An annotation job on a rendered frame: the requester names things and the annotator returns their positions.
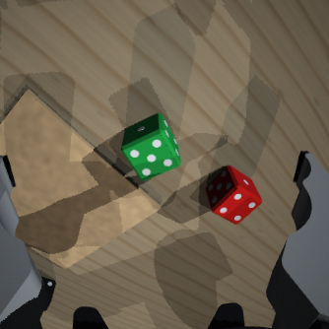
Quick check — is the black die with white pips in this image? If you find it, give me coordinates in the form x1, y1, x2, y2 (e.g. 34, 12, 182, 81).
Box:
42, 277, 56, 311

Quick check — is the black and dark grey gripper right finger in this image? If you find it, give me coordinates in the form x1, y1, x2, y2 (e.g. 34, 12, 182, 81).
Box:
266, 151, 329, 329

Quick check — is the green die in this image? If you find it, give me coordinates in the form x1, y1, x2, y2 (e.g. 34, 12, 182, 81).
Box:
121, 113, 181, 181

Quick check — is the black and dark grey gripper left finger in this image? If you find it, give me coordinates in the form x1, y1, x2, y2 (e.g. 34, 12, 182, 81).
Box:
0, 155, 48, 329

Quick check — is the red die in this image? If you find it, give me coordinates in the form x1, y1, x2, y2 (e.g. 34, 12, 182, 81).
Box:
206, 165, 262, 225

